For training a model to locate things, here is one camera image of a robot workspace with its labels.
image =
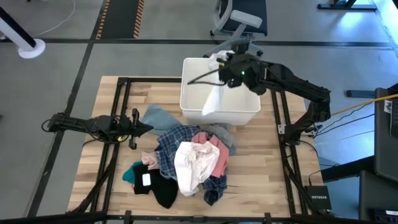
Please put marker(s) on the black desk foot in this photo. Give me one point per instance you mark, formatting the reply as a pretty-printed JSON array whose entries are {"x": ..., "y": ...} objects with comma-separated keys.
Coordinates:
[{"x": 345, "y": 6}]

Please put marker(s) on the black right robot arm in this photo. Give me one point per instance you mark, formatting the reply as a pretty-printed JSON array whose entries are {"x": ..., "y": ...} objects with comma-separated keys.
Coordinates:
[{"x": 298, "y": 82}]

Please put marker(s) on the grey office chair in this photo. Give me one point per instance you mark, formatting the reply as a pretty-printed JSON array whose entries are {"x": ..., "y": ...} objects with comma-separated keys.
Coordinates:
[{"x": 245, "y": 18}]

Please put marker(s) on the pink garment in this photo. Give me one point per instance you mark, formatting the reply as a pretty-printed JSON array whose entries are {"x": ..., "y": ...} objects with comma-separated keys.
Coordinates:
[{"x": 222, "y": 155}]

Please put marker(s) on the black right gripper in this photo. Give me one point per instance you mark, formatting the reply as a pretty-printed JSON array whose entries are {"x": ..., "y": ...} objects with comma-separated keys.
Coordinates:
[{"x": 242, "y": 68}]

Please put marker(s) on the grey desk foot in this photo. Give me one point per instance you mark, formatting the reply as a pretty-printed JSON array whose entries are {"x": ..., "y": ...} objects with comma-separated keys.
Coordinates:
[{"x": 360, "y": 93}]

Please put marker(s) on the small beige garment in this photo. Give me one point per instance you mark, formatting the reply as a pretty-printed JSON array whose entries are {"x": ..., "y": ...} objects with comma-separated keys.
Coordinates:
[{"x": 149, "y": 159}]

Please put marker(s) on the blue plaid shirt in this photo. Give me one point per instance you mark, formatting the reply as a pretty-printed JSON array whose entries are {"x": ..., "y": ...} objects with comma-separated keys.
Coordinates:
[{"x": 171, "y": 143}]

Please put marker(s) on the black metal table frame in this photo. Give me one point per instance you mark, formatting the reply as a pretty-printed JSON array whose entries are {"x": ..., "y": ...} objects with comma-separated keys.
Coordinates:
[{"x": 149, "y": 80}]

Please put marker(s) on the black hazard striped floor mat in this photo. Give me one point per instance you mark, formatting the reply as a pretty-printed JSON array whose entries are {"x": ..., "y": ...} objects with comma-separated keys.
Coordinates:
[{"x": 119, "y": 18}]

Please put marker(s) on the light blue denim garment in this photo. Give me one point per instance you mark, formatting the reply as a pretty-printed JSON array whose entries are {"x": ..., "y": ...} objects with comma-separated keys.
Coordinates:
[{"x": 158, "y": 119}]

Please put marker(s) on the dark grey box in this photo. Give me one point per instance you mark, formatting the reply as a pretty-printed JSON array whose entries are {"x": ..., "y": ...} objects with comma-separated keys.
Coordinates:
[{"x": 376, "y": 193}]

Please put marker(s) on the teal garment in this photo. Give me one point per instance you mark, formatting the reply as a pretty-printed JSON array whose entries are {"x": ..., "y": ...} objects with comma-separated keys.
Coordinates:
[{"x": 128, "y": 175}]

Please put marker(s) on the black desk leg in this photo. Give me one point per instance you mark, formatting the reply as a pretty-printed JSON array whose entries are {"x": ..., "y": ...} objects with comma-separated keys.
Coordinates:
[{"x": 348, "y": 169}]

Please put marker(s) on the black garment with white label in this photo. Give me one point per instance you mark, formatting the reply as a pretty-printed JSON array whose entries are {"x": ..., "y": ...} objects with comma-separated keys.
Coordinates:
[{"x": 161, "y": 189}]

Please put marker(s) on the dark grey computer tower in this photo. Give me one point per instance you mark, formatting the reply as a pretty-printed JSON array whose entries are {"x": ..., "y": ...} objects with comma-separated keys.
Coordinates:
[{"x": 384, "y": 140}]

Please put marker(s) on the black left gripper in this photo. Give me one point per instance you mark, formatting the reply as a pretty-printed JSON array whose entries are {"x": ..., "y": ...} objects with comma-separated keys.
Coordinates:
[{"x": 135, "y": 127}]

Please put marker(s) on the white tower fan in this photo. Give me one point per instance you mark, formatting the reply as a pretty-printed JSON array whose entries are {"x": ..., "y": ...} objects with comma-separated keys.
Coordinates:
[{"x": 31, "y": 48}]

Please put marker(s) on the white plastic bin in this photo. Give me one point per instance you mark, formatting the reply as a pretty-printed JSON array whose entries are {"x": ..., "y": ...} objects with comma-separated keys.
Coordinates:
[{"x": 242, "y": 105}]

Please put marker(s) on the pale pinkish white garment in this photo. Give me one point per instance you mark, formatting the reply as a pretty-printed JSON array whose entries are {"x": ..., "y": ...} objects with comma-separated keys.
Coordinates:
[{"x": 192, "y": 168}]

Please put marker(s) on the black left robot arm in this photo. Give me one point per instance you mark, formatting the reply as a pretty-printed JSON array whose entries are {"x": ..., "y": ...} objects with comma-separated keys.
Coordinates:
[{"x": 77, "y": 124}]

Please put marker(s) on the black Netgear network switch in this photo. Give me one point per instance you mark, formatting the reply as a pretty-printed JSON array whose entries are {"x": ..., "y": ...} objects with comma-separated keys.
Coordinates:
[{"x": 318, "y": 197}]

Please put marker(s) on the black device with ports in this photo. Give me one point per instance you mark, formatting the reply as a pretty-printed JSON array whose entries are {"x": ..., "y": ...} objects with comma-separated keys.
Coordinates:
[{"x": 385, "y": 215}]

